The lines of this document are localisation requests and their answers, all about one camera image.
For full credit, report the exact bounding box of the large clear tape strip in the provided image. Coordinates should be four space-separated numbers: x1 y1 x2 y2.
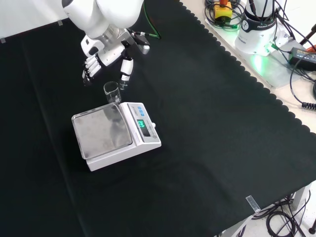
245 195 262 213

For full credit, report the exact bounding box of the black floor cable tangle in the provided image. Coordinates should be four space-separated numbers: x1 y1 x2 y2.
236 191 316 237

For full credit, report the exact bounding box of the black power adapter brick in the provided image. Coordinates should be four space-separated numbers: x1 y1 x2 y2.
287 47 316 65

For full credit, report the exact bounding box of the black tripod leg orange clamp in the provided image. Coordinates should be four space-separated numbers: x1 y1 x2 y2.
299 23 316 54

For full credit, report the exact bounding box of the white electronic balance steel pan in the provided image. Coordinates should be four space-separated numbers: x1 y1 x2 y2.
71 102 162 172

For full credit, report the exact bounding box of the black cable bundle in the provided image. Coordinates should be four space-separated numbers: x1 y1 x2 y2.
204 0 245 31

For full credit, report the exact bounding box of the grey table leg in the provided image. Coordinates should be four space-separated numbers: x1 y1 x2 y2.
293 184 312 212

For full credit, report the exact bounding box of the black scalloped bench cloth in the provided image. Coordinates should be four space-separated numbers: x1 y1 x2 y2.
0 0 316 237

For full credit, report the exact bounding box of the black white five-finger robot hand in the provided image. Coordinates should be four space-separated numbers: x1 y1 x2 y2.
80 28 139 87

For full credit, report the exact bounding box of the small clear glass beaker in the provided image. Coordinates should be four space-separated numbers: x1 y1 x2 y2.
103 81 122 104

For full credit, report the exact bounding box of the yellow emergency stop button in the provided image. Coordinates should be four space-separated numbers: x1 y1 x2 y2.
213 0 233 22

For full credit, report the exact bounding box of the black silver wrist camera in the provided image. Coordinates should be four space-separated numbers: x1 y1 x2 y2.
133 34 152 55

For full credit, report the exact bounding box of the thin black power cable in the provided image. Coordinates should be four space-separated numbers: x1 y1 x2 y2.
288 63 316 106

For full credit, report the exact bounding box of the grey metal base plate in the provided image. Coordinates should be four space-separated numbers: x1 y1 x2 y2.
204 17 316 89

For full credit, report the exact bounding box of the green cable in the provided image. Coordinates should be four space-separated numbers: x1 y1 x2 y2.
142 0 162 40

